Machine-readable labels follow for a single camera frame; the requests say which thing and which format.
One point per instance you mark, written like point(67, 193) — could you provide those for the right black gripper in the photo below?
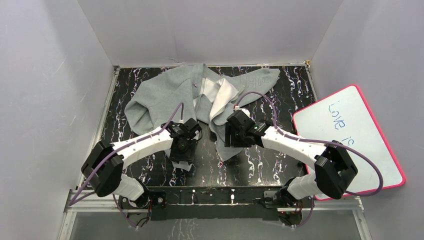
point(229, 130)

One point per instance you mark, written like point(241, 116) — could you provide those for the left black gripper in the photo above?
point(180, 157)

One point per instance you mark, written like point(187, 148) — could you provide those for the grey zip-up jacket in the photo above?
point(206, 95)

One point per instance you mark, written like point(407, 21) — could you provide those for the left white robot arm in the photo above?
point(104, 165)

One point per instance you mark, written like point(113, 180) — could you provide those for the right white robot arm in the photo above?
point(333, 169)

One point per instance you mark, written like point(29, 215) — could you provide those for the pink-framed whiteboard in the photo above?
point(346, 117)

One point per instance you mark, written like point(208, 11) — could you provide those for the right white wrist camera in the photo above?
point(244, 110)

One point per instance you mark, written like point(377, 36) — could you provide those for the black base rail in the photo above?
point(228, 202)

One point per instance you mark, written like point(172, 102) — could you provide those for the aluminium table frame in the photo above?
point(254, 166)

